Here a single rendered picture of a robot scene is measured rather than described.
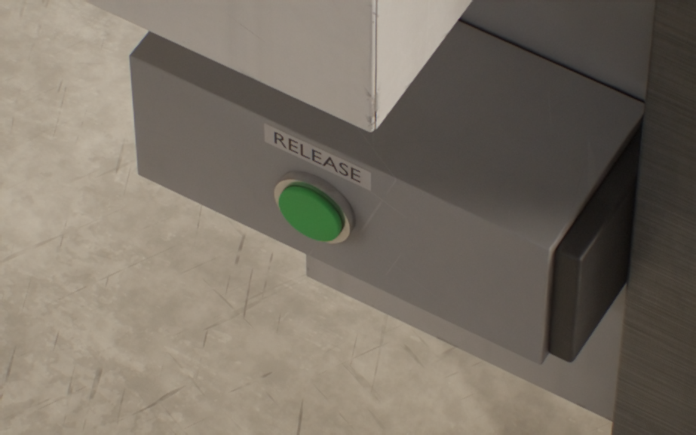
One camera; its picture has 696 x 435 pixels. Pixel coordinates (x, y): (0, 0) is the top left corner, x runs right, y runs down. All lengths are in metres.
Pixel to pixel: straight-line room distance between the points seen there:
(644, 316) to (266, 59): 0.29
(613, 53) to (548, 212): 0.07
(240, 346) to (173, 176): 1.32
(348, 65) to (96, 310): 1.63
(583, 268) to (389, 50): 0.21
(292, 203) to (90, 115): 1.51
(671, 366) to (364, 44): 0.34
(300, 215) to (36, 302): 1.40
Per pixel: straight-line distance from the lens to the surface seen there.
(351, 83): 1.29
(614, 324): 1.63
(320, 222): 1.51
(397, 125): 1.49
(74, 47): 3.06
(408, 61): 1.30
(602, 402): 1.68
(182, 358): 2.87
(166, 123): 1.53
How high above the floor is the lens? 2.35
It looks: 53 degrees down
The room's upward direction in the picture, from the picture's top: straight up
